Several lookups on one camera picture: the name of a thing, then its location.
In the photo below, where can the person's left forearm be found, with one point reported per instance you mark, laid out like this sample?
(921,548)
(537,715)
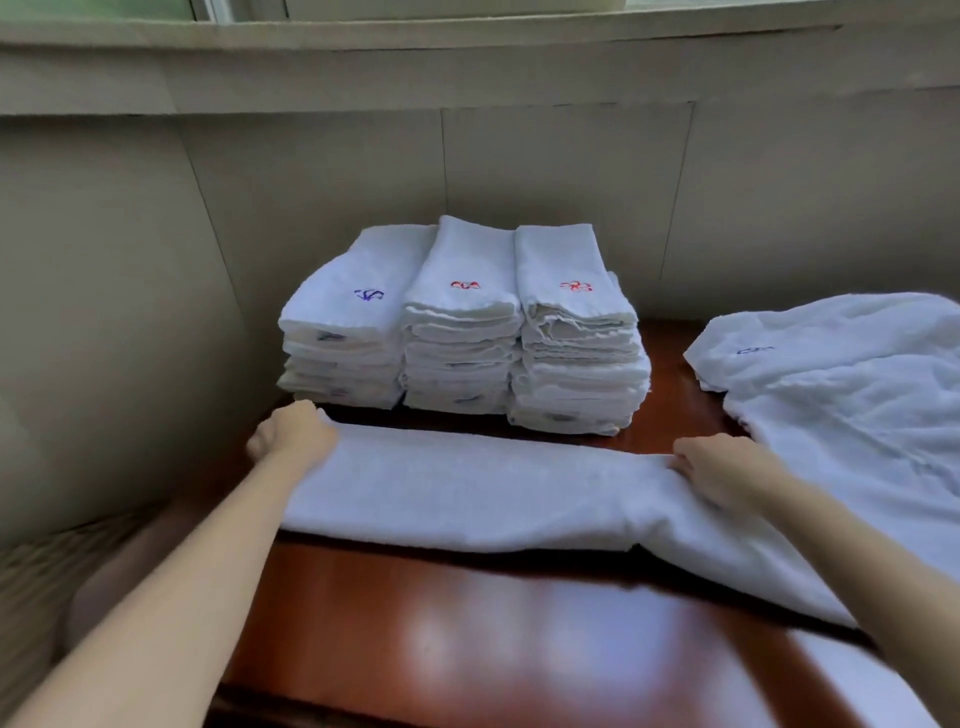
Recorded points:
(172,600)

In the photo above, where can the person's left hand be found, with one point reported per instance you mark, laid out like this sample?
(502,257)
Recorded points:
(294,435)

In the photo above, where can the towel stack with red mark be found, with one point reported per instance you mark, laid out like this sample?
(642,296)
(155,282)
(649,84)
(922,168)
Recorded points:
(577,345)
(461,330)

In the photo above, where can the person's right fingers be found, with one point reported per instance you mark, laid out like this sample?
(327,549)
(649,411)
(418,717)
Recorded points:
(694,454)

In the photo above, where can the towel stack with blue mark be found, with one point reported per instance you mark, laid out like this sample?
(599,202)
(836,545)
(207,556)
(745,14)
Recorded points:
(349,330)

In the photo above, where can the unfolded towel with blue mark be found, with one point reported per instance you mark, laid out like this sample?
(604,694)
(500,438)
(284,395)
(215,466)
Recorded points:
(832,334)

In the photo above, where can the person's left fingers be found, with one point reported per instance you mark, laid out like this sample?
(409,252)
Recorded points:
(304,411)

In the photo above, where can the person's right hand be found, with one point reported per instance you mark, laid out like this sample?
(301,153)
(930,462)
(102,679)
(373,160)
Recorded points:
(731,469)

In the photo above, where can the person's right forearm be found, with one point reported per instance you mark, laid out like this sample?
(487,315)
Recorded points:
(870,570)

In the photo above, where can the crumpled plain white towel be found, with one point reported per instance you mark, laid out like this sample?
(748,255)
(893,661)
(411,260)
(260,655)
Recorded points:
(862,442)

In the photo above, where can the long white towel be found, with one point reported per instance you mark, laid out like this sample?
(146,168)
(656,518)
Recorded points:
(480,495)

